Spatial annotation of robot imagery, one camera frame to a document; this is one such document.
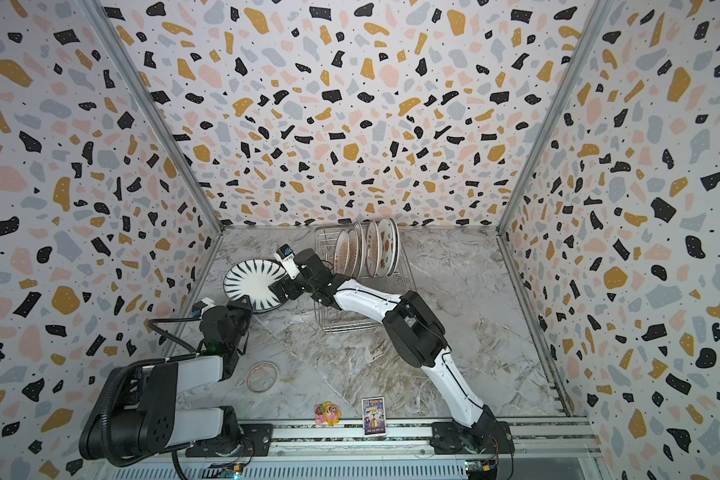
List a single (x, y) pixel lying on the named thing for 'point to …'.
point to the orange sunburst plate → (342, 253)
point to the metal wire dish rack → (334, 321)
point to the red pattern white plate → (360, 249)
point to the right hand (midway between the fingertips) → (274, 273)
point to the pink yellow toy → (327, 413)
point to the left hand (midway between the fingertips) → (248, 289)
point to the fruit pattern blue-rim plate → (388, 246)
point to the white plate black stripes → (252, 278)
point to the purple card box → (373, 413)
